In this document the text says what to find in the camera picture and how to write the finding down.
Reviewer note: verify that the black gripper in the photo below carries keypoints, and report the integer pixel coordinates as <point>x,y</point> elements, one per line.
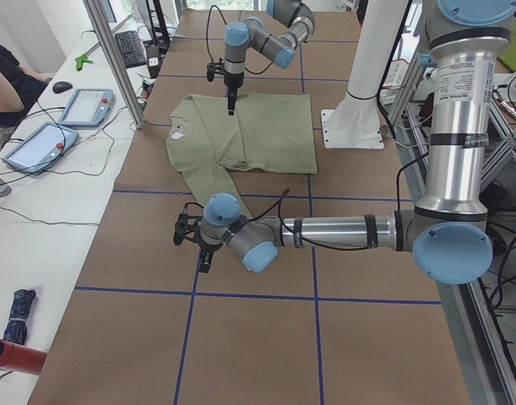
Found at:
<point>231,82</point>
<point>207,250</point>

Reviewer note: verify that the olive green long-sleeve shirt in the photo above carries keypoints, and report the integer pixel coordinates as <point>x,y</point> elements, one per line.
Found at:
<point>269,132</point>

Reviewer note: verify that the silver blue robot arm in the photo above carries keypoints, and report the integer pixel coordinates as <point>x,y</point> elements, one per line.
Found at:
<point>240,36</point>
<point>445,230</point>

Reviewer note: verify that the black keyboard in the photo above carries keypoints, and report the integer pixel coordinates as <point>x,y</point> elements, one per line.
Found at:
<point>130,47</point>

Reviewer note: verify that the blue teach pendant far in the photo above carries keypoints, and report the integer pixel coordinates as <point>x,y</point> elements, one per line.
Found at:
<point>87,108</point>

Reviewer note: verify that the blue teach pendant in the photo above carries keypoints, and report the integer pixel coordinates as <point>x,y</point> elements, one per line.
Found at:
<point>87,108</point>
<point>42,148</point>

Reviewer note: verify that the green plastic clamp tool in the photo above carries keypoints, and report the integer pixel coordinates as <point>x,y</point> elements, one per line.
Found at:
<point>81,60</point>

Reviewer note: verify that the black computer mouse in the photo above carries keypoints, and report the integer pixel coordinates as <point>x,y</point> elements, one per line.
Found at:
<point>61,86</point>

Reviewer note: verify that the blue teach pendant near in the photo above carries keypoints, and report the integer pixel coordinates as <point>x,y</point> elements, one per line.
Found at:
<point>42,148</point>

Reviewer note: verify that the folded dark blue umbrella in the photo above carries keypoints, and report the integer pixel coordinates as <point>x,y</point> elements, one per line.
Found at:
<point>16,329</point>

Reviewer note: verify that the person in black shirt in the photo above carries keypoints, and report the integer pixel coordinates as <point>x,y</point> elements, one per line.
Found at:
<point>20,88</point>

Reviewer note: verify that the red cylinder tube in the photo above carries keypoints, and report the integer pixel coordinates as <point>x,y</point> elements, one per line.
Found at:
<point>16,357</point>

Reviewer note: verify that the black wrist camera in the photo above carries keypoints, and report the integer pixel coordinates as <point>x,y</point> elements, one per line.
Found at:
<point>185,228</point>
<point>214,69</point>

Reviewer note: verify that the aluminium frame post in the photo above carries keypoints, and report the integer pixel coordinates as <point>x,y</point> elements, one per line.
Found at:
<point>100,24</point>

